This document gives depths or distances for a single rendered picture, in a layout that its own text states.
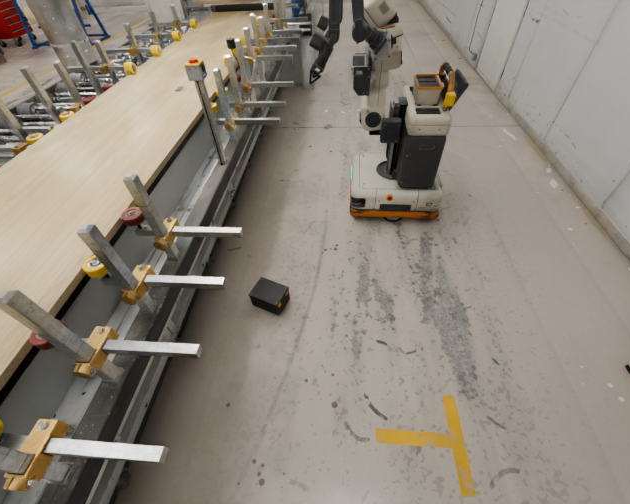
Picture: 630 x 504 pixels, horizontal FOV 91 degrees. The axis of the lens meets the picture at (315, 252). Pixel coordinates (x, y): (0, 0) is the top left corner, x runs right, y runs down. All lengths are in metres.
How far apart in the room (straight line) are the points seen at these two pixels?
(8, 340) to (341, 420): 1.29
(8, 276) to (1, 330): 0.23
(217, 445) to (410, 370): 1.02
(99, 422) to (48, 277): 0.48
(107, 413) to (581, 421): 1.95
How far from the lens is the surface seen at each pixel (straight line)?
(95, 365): 1.09
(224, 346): 1.92
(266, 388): 1.77
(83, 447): 0.99
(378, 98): 2.20
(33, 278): 1.34
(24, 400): 1.29
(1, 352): 1.20
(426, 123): 2.12
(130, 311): 1.44
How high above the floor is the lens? 1.65
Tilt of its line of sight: 47 degrees down
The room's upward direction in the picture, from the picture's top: 4 degrees counter-clockwise
